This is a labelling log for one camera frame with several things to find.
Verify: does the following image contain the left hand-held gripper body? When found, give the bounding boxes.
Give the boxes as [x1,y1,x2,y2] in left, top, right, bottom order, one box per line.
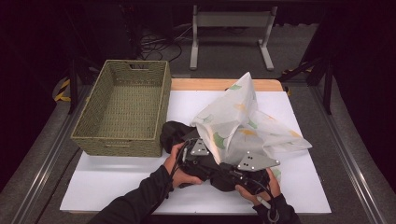
[177,138,220,183]

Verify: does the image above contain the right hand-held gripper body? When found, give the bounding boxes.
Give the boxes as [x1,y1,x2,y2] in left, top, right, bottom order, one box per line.
[219,150,281,195]

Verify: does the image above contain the dark cloth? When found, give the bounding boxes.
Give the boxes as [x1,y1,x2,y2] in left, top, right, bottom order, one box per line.
[159,120,250,193]

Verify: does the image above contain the white leaf-print laundry bag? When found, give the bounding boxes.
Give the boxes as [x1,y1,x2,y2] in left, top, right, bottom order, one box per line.
[190,72,313,183]

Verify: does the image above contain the person's right hand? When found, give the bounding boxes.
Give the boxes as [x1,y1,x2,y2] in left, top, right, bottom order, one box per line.
[234,167,282,206]

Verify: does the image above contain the person's left hand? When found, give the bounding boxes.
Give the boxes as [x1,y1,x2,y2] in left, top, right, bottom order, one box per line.
[163,142,204,189]

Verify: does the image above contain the white board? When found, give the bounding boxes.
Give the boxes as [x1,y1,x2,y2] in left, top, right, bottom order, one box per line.
[59,90,332,216]

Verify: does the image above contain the green woven basket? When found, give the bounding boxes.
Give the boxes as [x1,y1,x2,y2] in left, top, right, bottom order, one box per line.
[70,59,173,158]

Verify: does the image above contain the yellow-black striped tape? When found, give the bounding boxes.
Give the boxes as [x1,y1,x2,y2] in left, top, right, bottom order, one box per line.
[54,78,72,103]
[281,61,314,77]

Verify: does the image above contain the black metal stand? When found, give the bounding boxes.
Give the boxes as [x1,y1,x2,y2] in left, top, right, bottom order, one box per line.
[68,57,104,115]
[278,57,334,115]

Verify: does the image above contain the white metal stand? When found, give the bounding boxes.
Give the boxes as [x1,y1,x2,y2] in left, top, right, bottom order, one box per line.
[190,4,278,72]

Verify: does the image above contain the left hand-held gripper cable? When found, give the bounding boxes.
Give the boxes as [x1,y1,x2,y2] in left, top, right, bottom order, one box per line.
[146,140,191,218]

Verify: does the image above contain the hand-held gripper cable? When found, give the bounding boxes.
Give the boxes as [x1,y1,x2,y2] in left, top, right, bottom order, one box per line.
[146,140,191,218]
[255,186,279,224]

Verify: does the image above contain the right hand-held gripper cable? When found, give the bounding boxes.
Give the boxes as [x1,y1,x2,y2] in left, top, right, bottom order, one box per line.
[255,186,279,224]

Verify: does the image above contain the aluminium rail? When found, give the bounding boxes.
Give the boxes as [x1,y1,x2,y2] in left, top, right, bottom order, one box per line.
[10,85,94,224]
[309,85,389,224]

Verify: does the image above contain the black floor cables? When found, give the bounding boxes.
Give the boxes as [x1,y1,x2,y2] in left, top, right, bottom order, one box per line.
[136,24,194,62]

